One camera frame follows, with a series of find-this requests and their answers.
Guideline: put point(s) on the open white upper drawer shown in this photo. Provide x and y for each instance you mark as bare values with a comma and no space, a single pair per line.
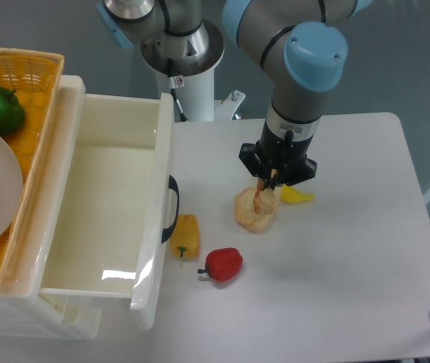
106,250

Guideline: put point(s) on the black drawer handle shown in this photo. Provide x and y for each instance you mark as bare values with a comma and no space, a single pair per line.
173,212

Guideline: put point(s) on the square toasted bread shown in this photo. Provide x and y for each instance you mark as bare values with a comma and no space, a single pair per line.
265,201

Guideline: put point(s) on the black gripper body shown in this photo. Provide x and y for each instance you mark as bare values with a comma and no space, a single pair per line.
285,151

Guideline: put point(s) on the round bread roll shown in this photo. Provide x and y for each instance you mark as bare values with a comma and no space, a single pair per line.
245,214

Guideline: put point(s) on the yellow banana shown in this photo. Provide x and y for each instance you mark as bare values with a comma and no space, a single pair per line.
291,195

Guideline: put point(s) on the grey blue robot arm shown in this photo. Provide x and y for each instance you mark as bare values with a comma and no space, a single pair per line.
294,43

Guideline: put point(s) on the red bell pepper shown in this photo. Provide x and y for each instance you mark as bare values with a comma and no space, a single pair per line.
223,264

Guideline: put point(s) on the yellow bell pepper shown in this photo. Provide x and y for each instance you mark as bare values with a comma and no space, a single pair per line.
185,240

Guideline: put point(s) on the yellow woven basket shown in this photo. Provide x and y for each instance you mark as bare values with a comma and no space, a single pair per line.
29,81

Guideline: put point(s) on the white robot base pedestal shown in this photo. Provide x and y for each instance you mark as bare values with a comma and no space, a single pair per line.
184,67

